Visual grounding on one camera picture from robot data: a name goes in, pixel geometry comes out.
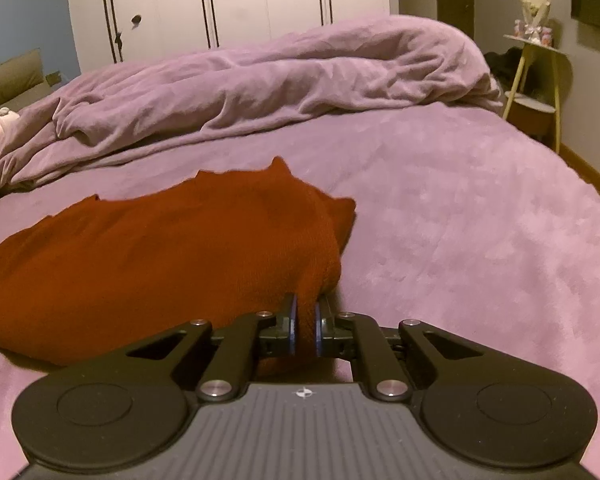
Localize white wardrobe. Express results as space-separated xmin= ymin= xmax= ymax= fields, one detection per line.
xmin=65 ymin=0 xmax=399 ymax=74

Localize paper-wrapped bouquet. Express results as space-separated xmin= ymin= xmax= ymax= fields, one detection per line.
xmin=512 ymin=0 xmax=556 ymax=47

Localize yellow-green side table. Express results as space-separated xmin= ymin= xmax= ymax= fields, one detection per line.
xmin=502 ymin=34 xmax=574 ymax=154

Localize brown knit cardigan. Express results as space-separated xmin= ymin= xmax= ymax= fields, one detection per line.
xmin=0 ymin=156 xmax=357 ymax=379

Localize purple bed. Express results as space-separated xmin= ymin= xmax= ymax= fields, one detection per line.
xmin=0 ymin=94 xmax=600 ymax=480

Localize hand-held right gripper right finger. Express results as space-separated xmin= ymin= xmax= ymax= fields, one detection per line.
xmin=316 ymin=296 xmax=481 ymax=403

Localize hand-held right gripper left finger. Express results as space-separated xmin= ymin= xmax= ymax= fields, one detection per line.
xmin=125 ymin=296 xmax=299 ymax=404

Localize dark clothes pile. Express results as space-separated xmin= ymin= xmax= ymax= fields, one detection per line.
xmin=482 ymin=48 xmax=527 ymax=92

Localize purple duvet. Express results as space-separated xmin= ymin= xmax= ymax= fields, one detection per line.
xmin=0 ymin=14 xmax=504 ymax=211

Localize green pillow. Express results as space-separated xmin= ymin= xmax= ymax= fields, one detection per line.
xmin=0 ymin=48 xmax=64 ymax=119

